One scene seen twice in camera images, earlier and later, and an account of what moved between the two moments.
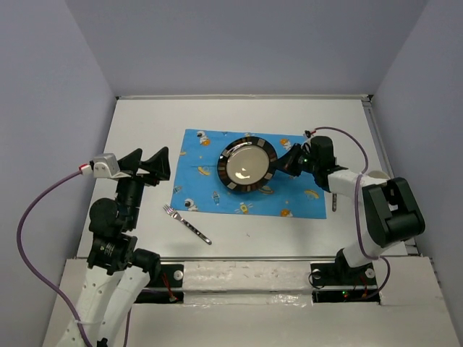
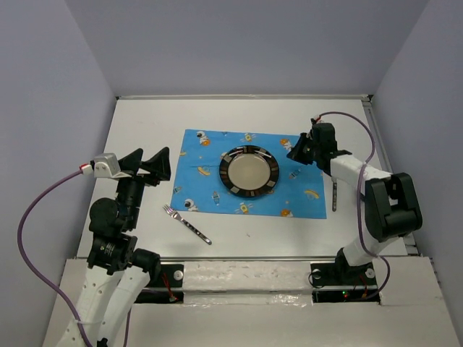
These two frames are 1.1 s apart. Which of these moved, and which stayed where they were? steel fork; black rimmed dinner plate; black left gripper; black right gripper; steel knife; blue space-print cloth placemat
Moved: black right gripper; black rimmed dinner plate
Stayed: steel fork; steel knife; black left gripper; blue space-print cloth placemat
